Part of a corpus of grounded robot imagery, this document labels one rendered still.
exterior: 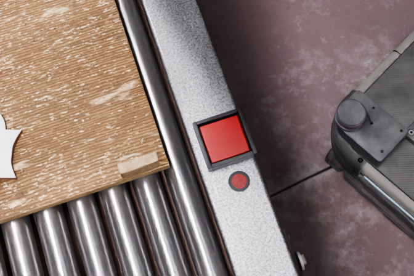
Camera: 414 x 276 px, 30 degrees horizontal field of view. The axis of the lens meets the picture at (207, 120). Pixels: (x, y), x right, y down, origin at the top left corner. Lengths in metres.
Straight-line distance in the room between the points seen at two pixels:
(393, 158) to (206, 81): 0.80
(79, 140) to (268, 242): 0.31
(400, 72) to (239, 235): 0.96
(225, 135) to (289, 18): 1.17
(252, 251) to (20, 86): 0.43
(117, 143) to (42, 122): 0.12
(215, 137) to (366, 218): 1.01
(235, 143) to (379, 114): 0.79
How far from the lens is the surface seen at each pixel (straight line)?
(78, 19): 1.23
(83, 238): 1.13
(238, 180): 1.13
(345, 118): 1.81
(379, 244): 2.07
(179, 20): 1.23
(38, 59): 1.22
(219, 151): 1.13
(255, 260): 1.10
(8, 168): 1.15
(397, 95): 1.94
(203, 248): 1.10
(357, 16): 2.30
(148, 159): 1.10
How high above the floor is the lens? 2.00
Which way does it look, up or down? 69 degrees down
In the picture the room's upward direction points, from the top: 6 degrees counter-clockwise
